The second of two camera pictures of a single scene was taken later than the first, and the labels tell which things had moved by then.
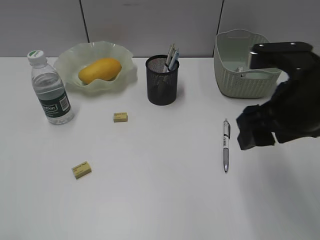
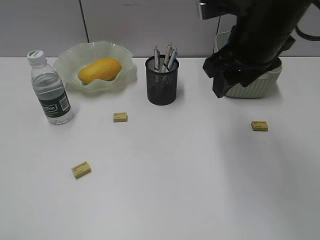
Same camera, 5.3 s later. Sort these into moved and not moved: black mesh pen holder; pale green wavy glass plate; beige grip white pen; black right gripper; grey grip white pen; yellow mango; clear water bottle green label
Moved: beige grip white pen; black right gripper; grey grip white pen
Not moved: yellow mango; clear water bottle green label; black mesh pen holder; pale green wavy glass plate
